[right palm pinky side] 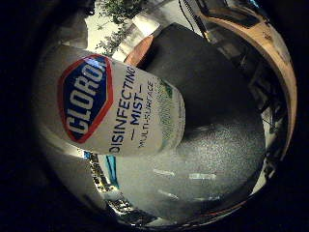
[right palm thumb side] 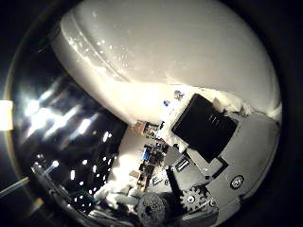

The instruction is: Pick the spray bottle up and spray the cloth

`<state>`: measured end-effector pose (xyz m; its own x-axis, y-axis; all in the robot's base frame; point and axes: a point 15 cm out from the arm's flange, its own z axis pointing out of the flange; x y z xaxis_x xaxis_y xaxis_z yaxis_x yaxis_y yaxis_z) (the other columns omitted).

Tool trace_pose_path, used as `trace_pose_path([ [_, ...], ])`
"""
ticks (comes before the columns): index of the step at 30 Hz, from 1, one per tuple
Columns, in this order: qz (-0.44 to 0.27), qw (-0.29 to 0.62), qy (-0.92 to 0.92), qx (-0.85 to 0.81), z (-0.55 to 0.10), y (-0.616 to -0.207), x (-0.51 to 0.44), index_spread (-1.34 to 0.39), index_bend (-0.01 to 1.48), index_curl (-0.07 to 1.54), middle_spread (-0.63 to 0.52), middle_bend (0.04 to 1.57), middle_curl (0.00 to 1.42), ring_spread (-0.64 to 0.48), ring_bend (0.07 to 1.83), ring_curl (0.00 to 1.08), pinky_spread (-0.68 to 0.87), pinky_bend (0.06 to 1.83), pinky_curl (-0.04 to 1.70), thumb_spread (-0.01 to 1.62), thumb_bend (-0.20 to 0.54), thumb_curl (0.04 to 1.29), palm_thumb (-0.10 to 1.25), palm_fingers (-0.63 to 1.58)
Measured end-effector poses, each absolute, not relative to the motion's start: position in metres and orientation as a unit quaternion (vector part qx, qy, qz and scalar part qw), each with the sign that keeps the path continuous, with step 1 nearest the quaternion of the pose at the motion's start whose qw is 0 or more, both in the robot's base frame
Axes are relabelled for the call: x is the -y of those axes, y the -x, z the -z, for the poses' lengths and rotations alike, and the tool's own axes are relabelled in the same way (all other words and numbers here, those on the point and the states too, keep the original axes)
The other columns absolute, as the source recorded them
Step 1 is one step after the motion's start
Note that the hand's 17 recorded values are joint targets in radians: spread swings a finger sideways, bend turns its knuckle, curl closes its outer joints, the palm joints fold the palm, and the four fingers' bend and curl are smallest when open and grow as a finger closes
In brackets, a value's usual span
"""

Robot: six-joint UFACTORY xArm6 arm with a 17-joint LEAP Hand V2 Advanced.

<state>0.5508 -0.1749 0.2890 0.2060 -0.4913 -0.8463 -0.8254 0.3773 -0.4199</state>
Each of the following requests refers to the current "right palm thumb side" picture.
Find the cluttered electronics bench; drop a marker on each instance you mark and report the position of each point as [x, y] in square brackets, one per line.
[148, 157]

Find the white Clorox spray bottle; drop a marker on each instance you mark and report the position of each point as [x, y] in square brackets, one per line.
[164, 56]

